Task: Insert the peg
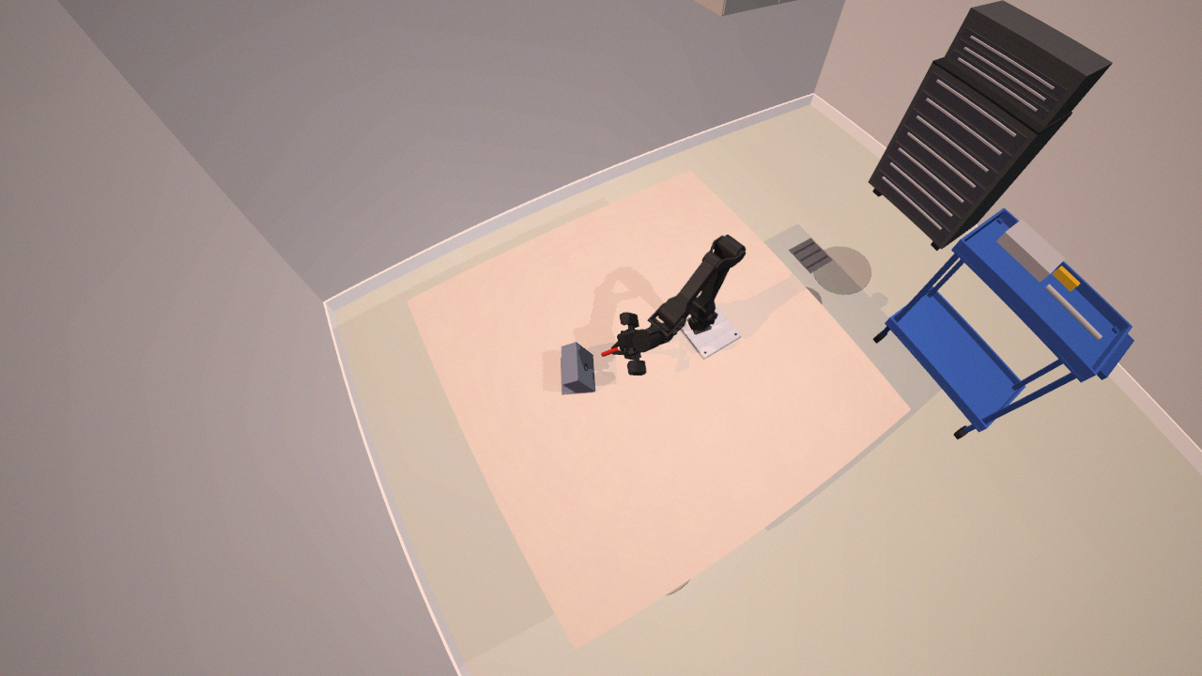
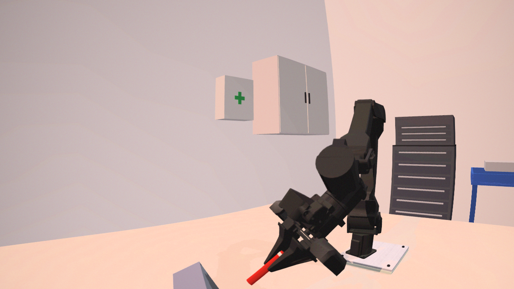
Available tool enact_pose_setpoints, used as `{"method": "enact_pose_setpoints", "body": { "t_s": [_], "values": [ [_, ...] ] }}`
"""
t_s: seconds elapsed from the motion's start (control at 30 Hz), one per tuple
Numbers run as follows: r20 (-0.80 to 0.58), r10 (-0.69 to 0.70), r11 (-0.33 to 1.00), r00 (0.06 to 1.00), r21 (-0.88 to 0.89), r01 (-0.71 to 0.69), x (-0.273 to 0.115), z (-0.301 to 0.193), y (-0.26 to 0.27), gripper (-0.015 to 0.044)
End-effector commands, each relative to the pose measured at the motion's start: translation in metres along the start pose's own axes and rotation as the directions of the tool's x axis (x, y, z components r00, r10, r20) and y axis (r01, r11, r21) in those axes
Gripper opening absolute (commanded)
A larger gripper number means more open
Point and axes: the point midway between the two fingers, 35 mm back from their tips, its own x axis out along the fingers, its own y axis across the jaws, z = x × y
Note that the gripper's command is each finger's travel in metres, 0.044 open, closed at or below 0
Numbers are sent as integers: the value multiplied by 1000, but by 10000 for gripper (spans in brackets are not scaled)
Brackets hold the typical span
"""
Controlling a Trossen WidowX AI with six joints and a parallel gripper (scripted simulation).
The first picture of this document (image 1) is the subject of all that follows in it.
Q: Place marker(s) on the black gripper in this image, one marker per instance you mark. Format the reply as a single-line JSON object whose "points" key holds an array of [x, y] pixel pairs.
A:
{"points": [[634, 367]]}

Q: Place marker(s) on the dark grey sloped panel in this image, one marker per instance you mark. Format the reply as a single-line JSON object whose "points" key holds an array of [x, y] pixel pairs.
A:
{"points": [[577, 371]]}

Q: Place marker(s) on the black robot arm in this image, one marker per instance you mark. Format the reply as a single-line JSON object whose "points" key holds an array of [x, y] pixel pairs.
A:
{"points": [[706, 279]]}

